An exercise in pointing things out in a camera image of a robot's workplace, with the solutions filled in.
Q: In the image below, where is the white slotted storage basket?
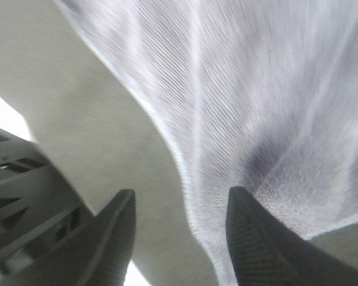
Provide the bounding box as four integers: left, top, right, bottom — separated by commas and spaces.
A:
0, 1, 217, 285

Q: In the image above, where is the grey-purple towel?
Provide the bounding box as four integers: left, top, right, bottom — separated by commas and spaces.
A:
58, 1, 358, 285

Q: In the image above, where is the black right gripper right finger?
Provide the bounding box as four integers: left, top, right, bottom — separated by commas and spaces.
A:
226, 186, 358, 286

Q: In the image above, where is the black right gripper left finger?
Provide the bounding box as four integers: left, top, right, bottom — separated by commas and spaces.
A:
2, 189, 137, 286

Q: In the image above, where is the grey perforated laundry basket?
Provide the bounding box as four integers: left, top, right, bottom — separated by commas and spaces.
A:
0, 129, 94, 272

